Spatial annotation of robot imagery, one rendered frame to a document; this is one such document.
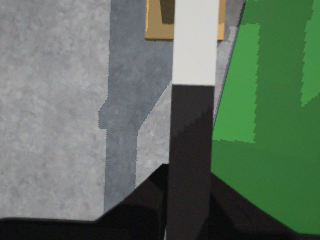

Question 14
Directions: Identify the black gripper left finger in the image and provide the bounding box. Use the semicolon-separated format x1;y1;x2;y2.
0;164;169;240

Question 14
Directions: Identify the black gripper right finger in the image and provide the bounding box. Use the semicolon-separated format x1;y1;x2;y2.
208;172;320;240

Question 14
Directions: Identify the green flat mat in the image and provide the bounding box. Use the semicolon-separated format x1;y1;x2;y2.
211;0;320;235

